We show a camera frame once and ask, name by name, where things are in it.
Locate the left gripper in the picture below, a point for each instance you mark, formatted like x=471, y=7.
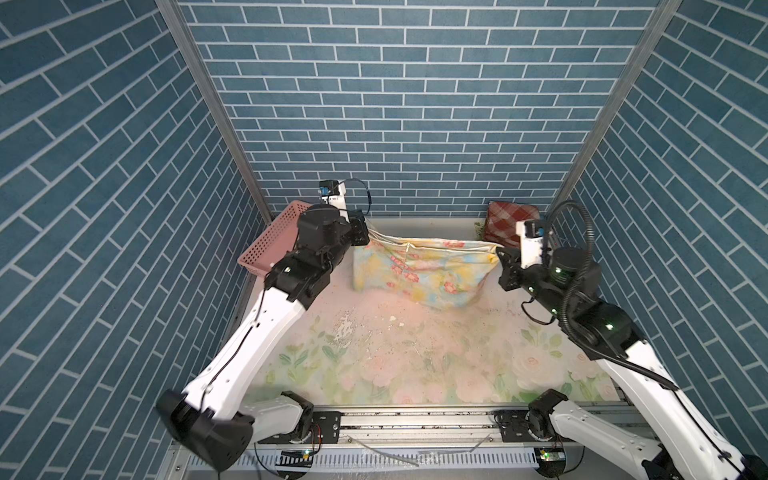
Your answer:
x=354, y=220

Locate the pink perforated plastic basket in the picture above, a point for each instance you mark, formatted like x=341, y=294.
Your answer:
x=274, y=242

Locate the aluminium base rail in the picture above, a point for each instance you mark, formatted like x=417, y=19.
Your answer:
x=414, y=440

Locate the red patterned skirt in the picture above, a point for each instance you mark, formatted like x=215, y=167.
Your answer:
x=501, y=222

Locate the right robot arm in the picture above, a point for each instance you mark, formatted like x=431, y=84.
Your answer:
x=684, y=446

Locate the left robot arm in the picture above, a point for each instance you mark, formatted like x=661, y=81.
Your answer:
x=204, y=417

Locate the pastel floral skirt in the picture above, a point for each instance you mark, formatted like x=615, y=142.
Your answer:
x=438, y=273

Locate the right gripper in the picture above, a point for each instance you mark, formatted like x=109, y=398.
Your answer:
x=509, y=260

